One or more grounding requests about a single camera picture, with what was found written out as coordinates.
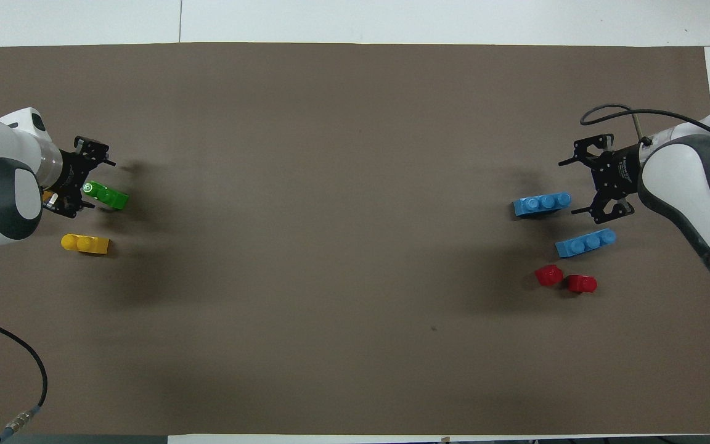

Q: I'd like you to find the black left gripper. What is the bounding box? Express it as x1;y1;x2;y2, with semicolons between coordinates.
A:
44;137;116;220

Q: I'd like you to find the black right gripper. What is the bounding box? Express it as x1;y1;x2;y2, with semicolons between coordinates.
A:
558;134;640;224

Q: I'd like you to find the green two-stud toy brick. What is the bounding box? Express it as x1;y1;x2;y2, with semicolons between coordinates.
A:
83;181;130;211

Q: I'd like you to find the blue three-stud toy brick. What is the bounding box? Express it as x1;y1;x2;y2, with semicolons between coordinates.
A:
512;192;572;218
555;228;618;259

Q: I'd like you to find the red one-stud toy brick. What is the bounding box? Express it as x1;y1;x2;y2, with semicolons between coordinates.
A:
566;274;598;294
534;265;564;287

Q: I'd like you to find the brown paper table mat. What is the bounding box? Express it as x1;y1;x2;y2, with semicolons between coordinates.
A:
0;42;710;435

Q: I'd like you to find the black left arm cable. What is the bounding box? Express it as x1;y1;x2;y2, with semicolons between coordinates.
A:
0;311;48;444

